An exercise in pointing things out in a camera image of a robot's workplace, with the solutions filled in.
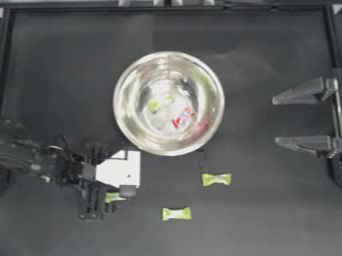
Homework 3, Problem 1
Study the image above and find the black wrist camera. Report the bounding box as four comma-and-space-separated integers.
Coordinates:
118, 184, 138, 200

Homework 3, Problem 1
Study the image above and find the green candy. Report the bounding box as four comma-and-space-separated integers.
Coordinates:
104, 192, 128, 204
162, 206, 194, 222
200, 172, 234, 187
147, 95, 176, 113

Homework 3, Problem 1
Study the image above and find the steel bowl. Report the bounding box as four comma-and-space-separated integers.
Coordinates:
112, 50, 226, 157

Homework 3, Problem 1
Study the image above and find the red candy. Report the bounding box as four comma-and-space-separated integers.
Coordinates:
171, 105, 198, 129

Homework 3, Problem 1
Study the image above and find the black frame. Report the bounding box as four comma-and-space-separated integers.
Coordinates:
0, 0, 342, 83

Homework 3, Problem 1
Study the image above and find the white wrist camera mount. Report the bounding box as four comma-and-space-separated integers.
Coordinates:
94, 149, 143, 190

